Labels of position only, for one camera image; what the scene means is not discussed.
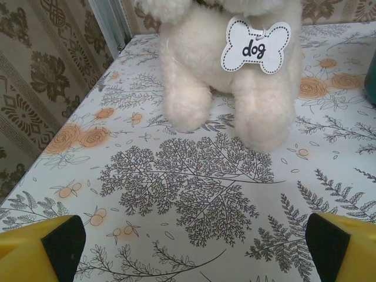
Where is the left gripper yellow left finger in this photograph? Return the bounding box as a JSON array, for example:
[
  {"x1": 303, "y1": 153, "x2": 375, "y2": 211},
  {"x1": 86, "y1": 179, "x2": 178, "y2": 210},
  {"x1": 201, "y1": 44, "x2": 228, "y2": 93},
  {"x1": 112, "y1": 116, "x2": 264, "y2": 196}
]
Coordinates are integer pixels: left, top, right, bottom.
[{"x1": 0, "y1": 214, "x2": 87, "y2": 282}]

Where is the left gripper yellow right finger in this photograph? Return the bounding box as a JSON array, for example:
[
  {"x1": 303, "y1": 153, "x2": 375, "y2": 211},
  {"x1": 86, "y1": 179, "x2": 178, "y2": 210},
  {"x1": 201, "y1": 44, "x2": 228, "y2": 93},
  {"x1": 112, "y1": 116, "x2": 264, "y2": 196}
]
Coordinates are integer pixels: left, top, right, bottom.
[{"x1": 305, "y1": 213, "x2": 376, "y2": 282}]

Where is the floral tablecloth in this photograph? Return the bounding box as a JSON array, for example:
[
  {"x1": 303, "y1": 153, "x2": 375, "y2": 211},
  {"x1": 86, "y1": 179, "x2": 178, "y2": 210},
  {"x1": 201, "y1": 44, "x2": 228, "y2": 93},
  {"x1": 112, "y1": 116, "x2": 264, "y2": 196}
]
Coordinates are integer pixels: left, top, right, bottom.
[{"x1": 0, "y1": 25, "x2": 376, "y2": 282}]

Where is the teal plastic container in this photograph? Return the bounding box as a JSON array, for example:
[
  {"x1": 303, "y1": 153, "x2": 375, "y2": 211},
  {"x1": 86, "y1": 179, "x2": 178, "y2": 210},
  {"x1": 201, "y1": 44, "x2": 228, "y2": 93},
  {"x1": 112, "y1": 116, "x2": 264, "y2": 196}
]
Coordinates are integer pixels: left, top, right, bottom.
[{"x1": 364, "y1": 54, "x2": 376, "y2": 105}]

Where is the white bone-shaped dog tag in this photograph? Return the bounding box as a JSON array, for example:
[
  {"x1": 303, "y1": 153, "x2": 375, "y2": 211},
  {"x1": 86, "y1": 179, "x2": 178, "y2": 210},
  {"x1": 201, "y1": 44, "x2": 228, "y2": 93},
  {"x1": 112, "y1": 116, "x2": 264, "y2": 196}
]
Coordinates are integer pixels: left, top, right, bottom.
[{"x1": 220, "y1": 16, "x2": 292, "y2": 75}]

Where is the white plush dog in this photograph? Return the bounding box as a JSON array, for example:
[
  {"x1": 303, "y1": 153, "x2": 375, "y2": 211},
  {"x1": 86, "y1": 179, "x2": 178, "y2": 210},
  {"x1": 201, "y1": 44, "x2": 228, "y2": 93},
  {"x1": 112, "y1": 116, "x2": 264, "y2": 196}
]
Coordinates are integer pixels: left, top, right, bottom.
[{"x1": 133, "y1": 0, "x2": 305, "y2": 153}]

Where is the aluminium frame post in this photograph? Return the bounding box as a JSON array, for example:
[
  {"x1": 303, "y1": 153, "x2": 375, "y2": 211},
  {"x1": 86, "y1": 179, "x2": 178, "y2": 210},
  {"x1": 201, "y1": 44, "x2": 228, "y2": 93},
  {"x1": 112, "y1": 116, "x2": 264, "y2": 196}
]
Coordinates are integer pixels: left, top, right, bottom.
[{"x1": 88, "y1": 0, "x2": 133, "y2": 59}]

